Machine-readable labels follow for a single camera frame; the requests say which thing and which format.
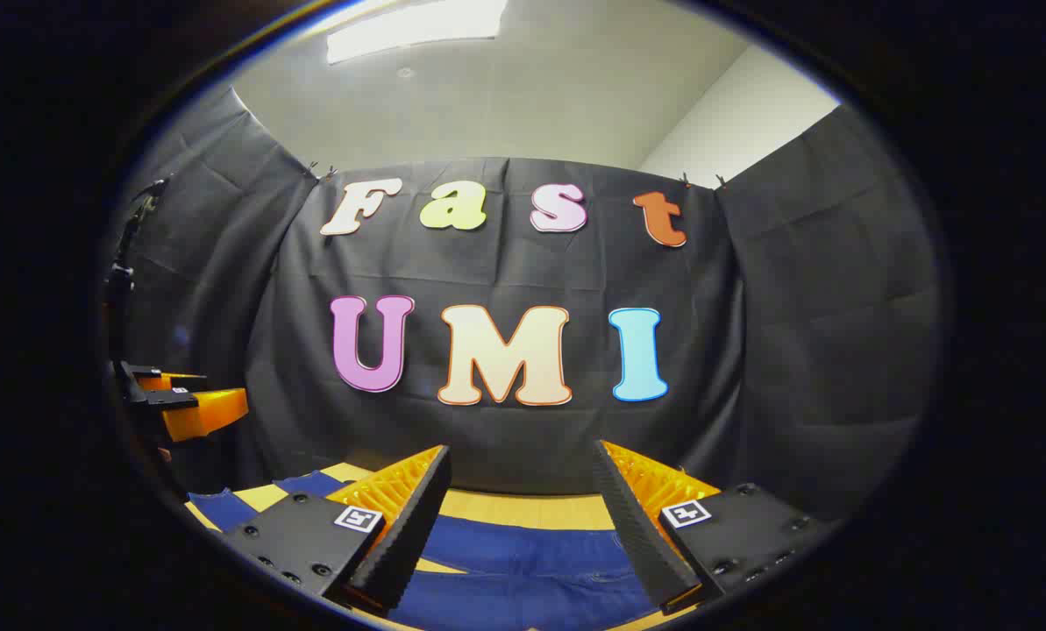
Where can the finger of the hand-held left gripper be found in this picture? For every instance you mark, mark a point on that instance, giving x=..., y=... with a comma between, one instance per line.
x=172, y=382
x=211, y=412

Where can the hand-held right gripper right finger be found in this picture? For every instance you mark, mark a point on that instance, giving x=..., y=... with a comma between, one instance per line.
x=632, y=535

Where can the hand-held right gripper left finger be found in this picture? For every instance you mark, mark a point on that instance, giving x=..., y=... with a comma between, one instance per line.
x=417, y=526

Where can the blue jeans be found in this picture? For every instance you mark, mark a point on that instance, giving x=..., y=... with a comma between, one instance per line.
x=522, y=561

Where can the black backdrop cloth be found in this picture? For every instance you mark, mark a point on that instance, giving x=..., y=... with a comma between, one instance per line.
x=505, y=263

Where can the ceiling light panel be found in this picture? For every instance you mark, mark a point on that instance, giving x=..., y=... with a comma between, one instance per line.
x=417, y=26

